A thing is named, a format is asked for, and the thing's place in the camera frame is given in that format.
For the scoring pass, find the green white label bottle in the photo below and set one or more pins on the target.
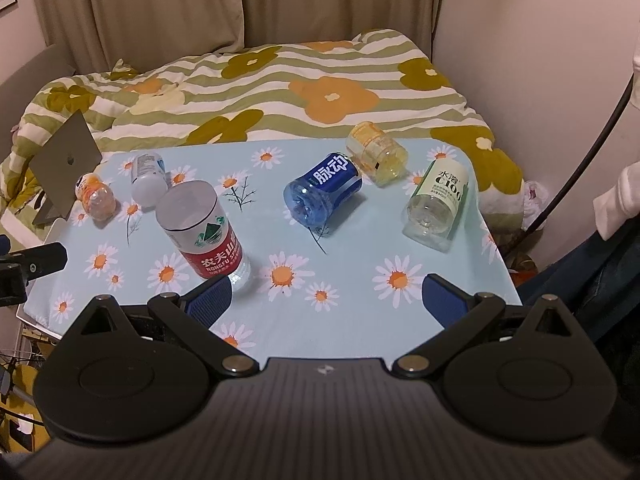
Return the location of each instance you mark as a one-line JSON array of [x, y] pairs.
[[437, 205]]

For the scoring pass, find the pink plastic bag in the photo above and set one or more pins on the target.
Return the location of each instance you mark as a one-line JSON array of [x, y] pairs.
[[534, 200]]

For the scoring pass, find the grey laptop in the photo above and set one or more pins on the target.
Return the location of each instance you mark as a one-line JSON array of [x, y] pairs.
[[65, 160]]

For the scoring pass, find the white garment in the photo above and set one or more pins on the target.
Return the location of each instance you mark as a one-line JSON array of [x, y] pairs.
[[620, 200]]

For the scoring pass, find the yellow clear bottle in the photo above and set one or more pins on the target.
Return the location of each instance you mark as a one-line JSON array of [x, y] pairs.
[[375, 152]]

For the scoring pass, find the grey headboard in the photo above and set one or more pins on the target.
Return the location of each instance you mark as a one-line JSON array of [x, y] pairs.
[[27, 75]]

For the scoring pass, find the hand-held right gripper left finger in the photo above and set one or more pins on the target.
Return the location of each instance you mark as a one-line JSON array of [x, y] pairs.
[[212, 300]]

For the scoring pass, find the light blue daisy tablecloth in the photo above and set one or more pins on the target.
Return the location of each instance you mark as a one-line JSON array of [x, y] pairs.
[[360, 255]]

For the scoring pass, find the beige curtain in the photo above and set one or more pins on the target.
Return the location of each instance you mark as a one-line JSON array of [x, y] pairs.
[[150, 5]]

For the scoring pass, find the blue label drink bottle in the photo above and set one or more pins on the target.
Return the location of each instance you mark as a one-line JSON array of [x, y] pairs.
[[322, 192]]

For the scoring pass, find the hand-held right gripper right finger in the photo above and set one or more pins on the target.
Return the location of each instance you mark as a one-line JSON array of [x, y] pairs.
[[442, 300]]

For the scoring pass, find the small white bottle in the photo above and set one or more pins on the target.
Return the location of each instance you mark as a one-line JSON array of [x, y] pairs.
[[147, 180]]

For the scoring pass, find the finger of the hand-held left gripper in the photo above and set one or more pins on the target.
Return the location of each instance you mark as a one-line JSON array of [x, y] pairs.
[[42, 260]]

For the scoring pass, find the small orange bottle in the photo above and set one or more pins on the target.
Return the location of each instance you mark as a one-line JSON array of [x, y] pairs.
[[95, 197]]

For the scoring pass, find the red label water bottle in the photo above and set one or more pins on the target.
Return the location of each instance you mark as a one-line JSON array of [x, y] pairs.
[[202, 232]]

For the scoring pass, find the green striped floral blanket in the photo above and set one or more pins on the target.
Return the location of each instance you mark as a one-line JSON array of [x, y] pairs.
[[300, 90]]

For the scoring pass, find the blue jeans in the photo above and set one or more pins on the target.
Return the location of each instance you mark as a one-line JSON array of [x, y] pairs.
[[590, 280]]

